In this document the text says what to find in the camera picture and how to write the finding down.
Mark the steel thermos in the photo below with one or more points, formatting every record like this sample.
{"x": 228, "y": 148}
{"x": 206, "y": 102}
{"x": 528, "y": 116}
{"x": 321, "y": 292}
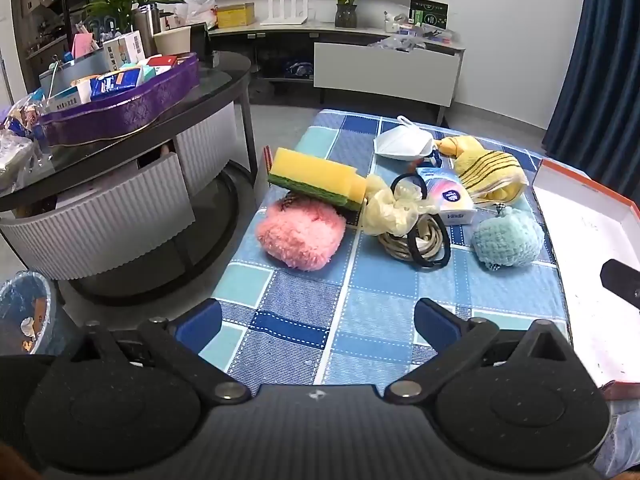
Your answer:
{"x": 146, "y": 27}

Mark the yellow green sponge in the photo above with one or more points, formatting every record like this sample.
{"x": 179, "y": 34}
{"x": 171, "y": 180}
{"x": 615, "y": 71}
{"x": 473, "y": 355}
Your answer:
{"x": 310, "y": 172}

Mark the red striped white card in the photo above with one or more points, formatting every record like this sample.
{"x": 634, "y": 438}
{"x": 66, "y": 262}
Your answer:
{"x": 265, "y": 170}

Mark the round glass coffee table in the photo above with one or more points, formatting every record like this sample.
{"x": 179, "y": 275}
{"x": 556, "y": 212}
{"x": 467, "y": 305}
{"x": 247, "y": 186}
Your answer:
{"x": 220, "y": 85}

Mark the grey TV cabinet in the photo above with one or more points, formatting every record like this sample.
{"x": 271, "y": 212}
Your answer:
{"x": 280, "y": 35}

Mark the pile of clear plastic bags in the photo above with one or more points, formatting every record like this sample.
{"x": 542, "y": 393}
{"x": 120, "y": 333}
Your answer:
{"x": 395, "y": 43}

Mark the tall leafy bamboo plant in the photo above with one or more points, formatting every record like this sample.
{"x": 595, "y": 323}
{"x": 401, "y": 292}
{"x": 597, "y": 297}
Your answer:
{"x": 120, "y": 2}

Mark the pink fluffy scrunchie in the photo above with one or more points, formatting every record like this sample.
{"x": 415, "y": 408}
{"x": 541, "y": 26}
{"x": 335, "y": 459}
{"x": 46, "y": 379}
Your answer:
{"x": 300, "y": 232}

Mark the dark blue curtain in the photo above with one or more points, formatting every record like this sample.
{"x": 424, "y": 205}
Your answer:
{"x": 595, "y": 75}

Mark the cream paper cup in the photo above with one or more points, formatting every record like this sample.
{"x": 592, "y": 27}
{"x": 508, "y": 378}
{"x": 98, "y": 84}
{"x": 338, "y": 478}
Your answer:
{"x": 172, "y": 40}

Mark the yellow striped towel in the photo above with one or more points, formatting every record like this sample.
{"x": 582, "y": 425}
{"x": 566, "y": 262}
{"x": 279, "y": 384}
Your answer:
{"x": 490, "y": 170}

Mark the pale yellow scrunchie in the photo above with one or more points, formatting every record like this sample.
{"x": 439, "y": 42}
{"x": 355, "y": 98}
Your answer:
{"x": 387, "y": 212}

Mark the green black box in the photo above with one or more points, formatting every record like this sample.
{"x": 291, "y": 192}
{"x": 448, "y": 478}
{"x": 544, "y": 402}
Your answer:
{"x": 428, "y": 12}

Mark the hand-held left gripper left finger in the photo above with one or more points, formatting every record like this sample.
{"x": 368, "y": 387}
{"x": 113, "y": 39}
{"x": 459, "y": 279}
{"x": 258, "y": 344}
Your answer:
{"x": 200, "y": 322}

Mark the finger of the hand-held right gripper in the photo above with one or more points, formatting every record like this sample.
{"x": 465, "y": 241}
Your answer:
{"x": 622, "y": 282}

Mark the pastel tissue packet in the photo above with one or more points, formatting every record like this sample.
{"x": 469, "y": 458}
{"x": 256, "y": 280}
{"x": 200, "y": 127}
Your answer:
{"x": 447, "y": 195}

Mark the red white box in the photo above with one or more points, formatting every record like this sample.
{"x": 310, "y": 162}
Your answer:
{"x": 164, "y": 66}

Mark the white plastic bag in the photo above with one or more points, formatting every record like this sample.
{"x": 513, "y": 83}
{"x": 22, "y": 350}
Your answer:
{"x": 197, "y": 10}

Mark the clear tray of small items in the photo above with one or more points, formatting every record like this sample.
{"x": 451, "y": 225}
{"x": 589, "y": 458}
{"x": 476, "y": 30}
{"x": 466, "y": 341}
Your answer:
{"x": 425, "y": 32}

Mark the white router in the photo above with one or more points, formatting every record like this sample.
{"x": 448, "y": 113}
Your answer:
{"x": 282, "y": 17}

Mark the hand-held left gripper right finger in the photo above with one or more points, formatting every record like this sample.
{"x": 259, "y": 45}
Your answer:
{"x": 436, "y": 321}

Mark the white face mask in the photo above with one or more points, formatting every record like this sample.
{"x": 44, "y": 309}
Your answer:
{"x": 402, "y": 142}

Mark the white orange cardboard box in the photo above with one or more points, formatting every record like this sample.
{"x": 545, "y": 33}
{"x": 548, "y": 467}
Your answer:
{"x": 575, "y": 240}

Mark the blue tissue pack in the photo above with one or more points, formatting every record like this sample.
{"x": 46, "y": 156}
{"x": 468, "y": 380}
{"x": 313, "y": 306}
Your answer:
{"x": 117, "y": 85}

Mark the trash bin with blue bag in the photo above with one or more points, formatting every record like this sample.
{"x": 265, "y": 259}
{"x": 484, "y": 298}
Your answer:
{"x": 25, "y": 315}

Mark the light blue crochet scrunchie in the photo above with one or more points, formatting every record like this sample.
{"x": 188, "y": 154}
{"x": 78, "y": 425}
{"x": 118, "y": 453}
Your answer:
{"x": 507, "y": 240}

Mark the white barcode box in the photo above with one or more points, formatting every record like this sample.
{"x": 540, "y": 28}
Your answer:
{"x": 124, "y": 50}

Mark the person's jeans leg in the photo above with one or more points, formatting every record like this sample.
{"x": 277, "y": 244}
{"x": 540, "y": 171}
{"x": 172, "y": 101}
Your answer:
{"x": 622, "y": 435}

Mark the purple tray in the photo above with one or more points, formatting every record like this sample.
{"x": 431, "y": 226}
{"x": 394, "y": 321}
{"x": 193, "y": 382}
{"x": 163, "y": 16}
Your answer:
{"x": 125, "y": 115}

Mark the yellow box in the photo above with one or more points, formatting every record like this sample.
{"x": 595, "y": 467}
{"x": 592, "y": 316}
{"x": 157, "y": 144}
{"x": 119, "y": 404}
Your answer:
{"x": 235, "y": 16}

